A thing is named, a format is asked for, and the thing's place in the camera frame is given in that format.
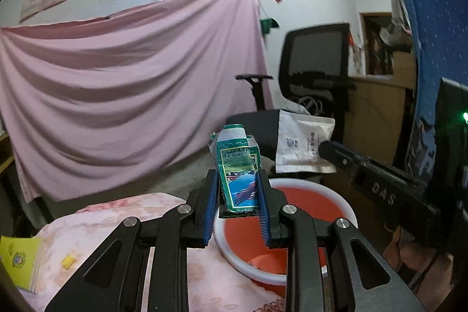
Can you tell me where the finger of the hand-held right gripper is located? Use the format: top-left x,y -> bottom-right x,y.
318,139 -> 368,177

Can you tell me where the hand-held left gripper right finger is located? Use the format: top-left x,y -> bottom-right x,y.
255,169 -> 426,312

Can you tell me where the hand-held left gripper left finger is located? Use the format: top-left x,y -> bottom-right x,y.
44,169 -> 221,312

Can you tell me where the white pouch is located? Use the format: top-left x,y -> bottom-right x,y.
275,109 -> 337,174

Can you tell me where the orange bucket with white rim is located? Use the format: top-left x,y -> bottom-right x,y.
213,177 -> 359,298

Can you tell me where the green and white carton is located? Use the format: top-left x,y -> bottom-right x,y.
208,124 -> 262,218

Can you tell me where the person's right hand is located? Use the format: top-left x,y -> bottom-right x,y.
382,224 -> 454,283

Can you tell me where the wooden cabinet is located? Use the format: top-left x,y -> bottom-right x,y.
344,74 -> 417,170

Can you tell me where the floral printed blanket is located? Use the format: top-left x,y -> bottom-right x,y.
18,192 -> 293,312

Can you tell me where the black office chair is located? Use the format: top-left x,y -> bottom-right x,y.
234,23 -> 357,174

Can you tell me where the green hanging bag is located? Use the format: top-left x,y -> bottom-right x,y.
259,18 -> 279,35

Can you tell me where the blue cloth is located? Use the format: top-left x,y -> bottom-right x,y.
378,0 -> 468,181

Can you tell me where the pink hanging sheet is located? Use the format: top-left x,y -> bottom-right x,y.
0,0 -> 275,203

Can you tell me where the yellow book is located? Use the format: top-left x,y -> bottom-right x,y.
0,236 -> 42,294

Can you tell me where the wooden shelf unit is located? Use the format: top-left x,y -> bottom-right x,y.
0,129 -> 15,174

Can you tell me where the white cable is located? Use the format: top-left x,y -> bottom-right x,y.
298,96 -> 322,115

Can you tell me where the wooden door frame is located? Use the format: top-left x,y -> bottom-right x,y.
360,12 -> 417,77

